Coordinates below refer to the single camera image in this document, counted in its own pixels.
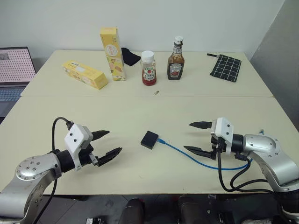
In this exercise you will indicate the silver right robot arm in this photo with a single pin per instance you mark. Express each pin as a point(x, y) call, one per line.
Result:
point(264, 147)

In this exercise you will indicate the black cloth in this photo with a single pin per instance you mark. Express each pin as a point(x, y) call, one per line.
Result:
point(129, 57)

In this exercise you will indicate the brown sauce bottle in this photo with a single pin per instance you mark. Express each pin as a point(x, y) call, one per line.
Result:
point(175, 67)

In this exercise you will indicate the black white-grid pouch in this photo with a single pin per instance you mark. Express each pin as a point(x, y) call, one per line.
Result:
point(225, 67)

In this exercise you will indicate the small black box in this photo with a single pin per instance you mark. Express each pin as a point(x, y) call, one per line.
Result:
point(148, 140)

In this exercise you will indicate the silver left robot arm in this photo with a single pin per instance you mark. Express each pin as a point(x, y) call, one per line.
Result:
point(30, 170)

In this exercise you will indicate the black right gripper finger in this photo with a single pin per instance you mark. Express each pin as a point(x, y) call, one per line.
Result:
point(202, 124)
point(198, 151)

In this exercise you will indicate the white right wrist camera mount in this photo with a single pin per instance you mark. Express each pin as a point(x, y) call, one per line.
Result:
point(224, 128)

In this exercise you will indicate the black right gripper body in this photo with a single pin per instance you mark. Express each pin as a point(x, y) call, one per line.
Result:
point(218, 144)

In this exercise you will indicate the dark rounded shape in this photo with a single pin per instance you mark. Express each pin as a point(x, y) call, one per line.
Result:
point(133, 212)
point(188, 211)

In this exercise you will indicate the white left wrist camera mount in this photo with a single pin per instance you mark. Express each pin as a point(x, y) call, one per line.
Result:
point(74, 136)

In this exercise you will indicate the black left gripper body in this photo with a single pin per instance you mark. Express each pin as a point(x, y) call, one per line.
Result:
point(87, 156)

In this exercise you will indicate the grey laptop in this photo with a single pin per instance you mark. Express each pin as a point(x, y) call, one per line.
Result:
point(14, 67)

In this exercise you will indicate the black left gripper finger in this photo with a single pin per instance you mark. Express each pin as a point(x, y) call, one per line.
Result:
point(111, 156)
point(100, 135)

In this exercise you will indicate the white-capped ketchup bottle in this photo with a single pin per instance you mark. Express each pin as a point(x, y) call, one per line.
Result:
point(148, 72)

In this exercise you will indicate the long yellow carton box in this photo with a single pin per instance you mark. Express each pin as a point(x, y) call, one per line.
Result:
point(85, 74)

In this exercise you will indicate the tall yellow carton box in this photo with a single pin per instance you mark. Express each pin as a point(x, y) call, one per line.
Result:
point(113, 53)

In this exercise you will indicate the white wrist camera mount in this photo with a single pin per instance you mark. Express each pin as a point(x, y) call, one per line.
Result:
point(74, 136)
point(224, 128)

